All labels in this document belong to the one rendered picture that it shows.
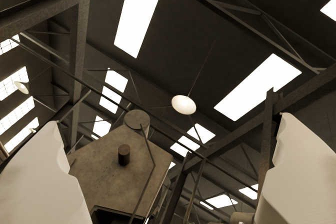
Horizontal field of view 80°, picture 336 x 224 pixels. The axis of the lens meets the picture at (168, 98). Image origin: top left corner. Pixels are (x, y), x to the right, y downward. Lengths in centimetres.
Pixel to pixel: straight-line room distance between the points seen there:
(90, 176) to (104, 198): 26
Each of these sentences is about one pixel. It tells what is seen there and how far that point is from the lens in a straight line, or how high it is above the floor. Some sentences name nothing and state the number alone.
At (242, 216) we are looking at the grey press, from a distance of 379.
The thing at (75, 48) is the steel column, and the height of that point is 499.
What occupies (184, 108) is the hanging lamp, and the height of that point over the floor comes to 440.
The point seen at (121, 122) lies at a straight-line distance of 843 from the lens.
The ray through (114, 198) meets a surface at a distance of 218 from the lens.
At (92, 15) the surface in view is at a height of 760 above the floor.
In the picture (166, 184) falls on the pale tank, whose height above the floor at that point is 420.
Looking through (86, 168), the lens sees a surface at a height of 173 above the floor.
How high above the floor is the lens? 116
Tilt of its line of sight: 41 degrees up
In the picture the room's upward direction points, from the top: 30 degrees clockwise
